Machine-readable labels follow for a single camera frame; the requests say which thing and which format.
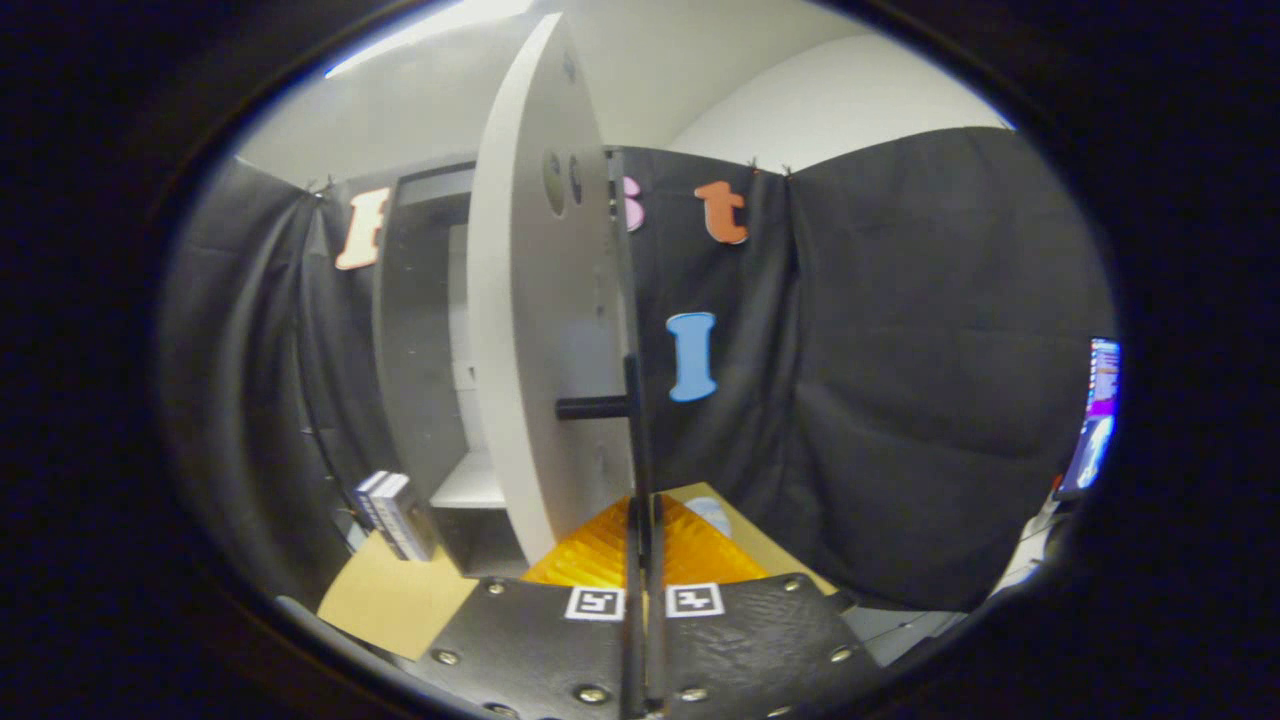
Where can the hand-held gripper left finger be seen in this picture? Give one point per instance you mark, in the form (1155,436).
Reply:
(510,640)

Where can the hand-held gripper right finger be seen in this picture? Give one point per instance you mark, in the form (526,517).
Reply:
(770,640)

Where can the grey cabinet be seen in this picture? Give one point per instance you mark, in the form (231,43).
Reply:
(410,350)

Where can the black backdrop cloth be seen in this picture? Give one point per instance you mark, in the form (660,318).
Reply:
(900,350)

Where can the computer monitor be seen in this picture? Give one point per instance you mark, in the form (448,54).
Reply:
(1100,400)

